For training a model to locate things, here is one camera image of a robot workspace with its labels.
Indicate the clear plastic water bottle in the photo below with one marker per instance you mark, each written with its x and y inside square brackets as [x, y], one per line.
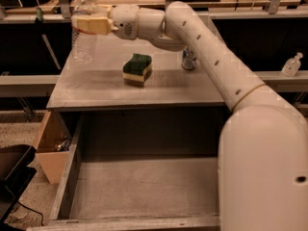
[83, 39]

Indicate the clear soap dispenser bottle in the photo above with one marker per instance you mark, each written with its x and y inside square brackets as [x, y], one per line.
[292, 66]

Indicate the black bin on floor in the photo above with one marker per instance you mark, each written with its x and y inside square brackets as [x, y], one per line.
[15, 175]

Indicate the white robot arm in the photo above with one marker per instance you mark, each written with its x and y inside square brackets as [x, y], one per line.
[263, 146]

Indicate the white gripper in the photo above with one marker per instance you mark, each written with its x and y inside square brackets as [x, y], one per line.
[124, 22]

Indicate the grey counter cabinet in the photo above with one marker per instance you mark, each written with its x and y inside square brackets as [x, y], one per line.
[174, 113]

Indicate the green and yellow sponge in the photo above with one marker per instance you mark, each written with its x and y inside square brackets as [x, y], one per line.
[137, 68]

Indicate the wooden box on floor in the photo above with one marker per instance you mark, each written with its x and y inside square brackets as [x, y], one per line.
[47, 142]

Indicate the open grey top drawer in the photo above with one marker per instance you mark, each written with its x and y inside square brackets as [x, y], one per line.
[131, 173]

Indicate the silver aluminium can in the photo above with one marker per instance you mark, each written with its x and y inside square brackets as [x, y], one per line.
[188, 59]

